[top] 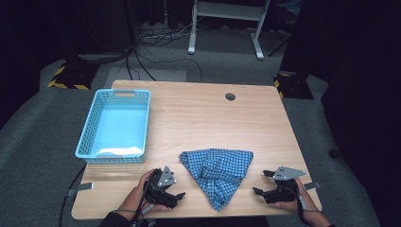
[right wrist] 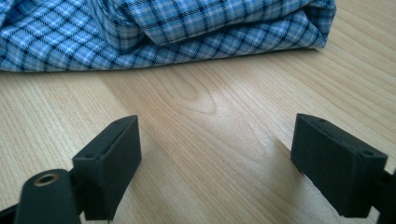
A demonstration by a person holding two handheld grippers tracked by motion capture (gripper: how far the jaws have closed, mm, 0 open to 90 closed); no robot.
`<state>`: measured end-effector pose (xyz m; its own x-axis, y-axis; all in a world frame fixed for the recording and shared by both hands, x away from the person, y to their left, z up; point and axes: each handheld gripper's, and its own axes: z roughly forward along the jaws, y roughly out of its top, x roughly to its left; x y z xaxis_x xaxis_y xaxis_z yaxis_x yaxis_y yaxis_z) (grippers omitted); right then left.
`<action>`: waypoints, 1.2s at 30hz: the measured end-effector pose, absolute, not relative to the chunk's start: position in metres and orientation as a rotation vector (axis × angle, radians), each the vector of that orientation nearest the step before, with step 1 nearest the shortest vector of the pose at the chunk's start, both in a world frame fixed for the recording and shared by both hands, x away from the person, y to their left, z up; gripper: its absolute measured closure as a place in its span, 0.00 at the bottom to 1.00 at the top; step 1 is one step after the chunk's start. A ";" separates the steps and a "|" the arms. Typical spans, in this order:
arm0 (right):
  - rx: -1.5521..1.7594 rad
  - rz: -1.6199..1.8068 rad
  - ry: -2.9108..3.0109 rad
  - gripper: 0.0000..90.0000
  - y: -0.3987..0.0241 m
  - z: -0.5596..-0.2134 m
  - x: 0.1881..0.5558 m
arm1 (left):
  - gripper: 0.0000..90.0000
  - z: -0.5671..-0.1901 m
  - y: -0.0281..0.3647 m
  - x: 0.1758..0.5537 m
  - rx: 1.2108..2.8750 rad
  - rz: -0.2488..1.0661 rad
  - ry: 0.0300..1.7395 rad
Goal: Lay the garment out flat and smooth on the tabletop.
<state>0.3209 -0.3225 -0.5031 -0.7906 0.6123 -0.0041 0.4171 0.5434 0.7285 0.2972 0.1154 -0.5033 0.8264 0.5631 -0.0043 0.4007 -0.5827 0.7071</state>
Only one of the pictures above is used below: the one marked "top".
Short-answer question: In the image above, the light blue plastic basket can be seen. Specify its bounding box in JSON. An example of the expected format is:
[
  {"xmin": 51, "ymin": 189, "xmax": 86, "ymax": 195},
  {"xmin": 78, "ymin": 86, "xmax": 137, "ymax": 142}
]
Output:
[{"xmin": 75, "ymin": 88, "xmax": 152, "ymax": 165}]

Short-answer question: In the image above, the white metal stand frame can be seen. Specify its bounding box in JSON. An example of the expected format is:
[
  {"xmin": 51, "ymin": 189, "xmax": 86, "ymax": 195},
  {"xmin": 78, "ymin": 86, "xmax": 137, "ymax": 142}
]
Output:
[{"xmin": 187, "ymin": 0, "xmax": 272, "ymax": 61}]

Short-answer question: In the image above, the right hand-held gripper cable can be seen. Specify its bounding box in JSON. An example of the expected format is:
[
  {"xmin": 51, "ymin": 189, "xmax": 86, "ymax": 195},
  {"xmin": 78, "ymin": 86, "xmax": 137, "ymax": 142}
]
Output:
[{"xmin": 282, "ymin": 181, "xmax": 313, "ymax": 227}]

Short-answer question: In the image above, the black stand pole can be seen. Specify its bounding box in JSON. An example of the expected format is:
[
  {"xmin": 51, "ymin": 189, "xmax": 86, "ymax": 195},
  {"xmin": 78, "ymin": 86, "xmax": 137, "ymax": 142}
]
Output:
[{"xmin": 124, "ymin": 0, "xmax": 140, "ymax": 58}]

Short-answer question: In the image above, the blue checked shirt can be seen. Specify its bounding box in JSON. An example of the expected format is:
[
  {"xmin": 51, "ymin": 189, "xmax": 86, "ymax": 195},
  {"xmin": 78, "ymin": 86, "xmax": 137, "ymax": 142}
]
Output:
[{"xmin": 179, "ymin": 148, "xmax": 254, "ymax": 213}]

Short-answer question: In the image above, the person's right hand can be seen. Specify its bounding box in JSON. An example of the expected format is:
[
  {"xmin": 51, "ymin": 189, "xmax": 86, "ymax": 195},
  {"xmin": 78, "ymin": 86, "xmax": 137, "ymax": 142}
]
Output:
[{"xmin": 273, "ymin": 177, "xmax": 320, "ymax": 218}]

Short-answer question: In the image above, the hand-held gripper cable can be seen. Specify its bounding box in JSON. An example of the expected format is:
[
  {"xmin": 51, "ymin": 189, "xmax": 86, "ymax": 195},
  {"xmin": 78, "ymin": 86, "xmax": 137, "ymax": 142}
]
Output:
[
  {"xmin": 282, "ymin": 181, "xmax": 313, "ymax": 227},
  {"xmin": 113, "ymin": 201, "xmax": 157, "ymax": 227}
]

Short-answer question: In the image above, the black cable beside table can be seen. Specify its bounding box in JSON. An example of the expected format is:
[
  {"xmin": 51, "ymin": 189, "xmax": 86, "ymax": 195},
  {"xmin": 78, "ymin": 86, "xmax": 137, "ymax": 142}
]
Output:
[{"xmin": 58, "ymin": 164, "xmax": 88, "ymax": 227}]

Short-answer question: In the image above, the left hand-held gripper cable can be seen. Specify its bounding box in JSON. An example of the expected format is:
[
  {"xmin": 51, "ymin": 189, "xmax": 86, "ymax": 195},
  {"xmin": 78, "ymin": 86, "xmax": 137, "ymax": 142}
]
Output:
[{"xmin": 113, "ymin": 201, "xmax": 157, "ymax": 227}]

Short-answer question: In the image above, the grey tape strip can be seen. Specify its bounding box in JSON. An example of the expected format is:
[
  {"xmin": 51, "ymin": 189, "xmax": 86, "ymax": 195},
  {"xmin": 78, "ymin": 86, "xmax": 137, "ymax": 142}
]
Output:
[
  {"xmin": 304, "ymin": 181, "xmax": 323, "ymax": 191},
  {"xmin": 67, "ymin": 182, "xmax": 95, "ymax": 197}
]

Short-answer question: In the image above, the person's left hand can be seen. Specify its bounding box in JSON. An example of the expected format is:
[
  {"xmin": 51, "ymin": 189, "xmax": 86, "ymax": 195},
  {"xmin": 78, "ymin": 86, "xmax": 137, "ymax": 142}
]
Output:
[{"xmin": 116, "ymin": 168, "xmax": 168, "ymax": 222}]

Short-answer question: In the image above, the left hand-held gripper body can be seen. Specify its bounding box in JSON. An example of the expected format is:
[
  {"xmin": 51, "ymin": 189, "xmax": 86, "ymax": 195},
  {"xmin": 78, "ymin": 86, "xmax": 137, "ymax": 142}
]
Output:
[{"xmin": 143, "ymin": 166, "xmax": 178, "ymax": 210}]

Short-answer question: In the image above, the black yellow striped mat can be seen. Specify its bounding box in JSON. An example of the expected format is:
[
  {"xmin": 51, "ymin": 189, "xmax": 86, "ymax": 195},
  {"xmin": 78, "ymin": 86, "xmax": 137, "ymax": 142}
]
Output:
[
  {"xmin": 272, "ymin": 71, "xmax": 315, "ymax": 101},
  {"xmin": 46, "ymin": 61, "xmax": 100, "ymax": 91}
]

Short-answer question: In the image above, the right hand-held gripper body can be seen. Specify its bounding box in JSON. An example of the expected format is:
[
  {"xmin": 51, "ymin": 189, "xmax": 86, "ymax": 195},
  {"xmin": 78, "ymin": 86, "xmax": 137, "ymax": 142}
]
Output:
[{"xmin": 262, "ymin": 166, "xmax": 307, "ymax": 204}]

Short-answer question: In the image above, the bundle of floor cables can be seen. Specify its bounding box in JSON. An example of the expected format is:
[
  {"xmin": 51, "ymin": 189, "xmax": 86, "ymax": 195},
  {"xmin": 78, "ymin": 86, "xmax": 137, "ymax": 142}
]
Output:
[{"xmin": 78, "ymin": 18, "xmax": 203, "ymax": 83}]

